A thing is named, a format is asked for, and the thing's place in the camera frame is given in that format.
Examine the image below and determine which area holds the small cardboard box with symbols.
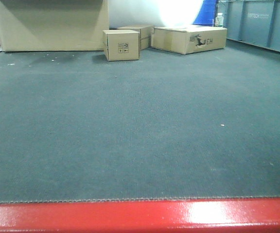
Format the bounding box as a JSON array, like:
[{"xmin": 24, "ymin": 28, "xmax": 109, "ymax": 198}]
[{"xmin": 103, "ymin": 30, "xmax": 140, "ymax": 61}]

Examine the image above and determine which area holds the middle rear cardboard box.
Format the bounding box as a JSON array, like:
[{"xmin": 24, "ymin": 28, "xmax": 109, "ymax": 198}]
[{"xmin": 117, "ymin": 24, "xmax": 154, "ymax": 50}]

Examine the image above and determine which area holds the flat wide cardboard box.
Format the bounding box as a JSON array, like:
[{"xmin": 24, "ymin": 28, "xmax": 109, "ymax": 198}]
[{"xmin": 151, "ymin": 25, "xmax": 228, "ymax": 55}]

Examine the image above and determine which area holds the blue plastic crate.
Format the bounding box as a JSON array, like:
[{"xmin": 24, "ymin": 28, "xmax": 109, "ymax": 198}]
[{"xmin": 193, "ymin": 0, "xmax": 218, "ymax": 26}]

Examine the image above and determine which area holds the large cardboard box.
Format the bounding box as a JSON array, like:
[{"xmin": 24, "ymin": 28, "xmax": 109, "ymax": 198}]
[{"xmin": 0, "ymin": 0, "xmax": 109, "ymax": 52}]

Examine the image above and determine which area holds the red glossy front ledge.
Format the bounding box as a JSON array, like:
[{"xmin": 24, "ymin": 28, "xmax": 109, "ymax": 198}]
[{"xmin": 0, "ymin": 198, "xmax": 280, "ymax": 233}]

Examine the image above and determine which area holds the grey metal bin wall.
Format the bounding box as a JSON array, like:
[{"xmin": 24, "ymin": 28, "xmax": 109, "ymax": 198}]
[{"xmin": 218, "ymin": 0, "xmax": 280, "ymax": 52}]

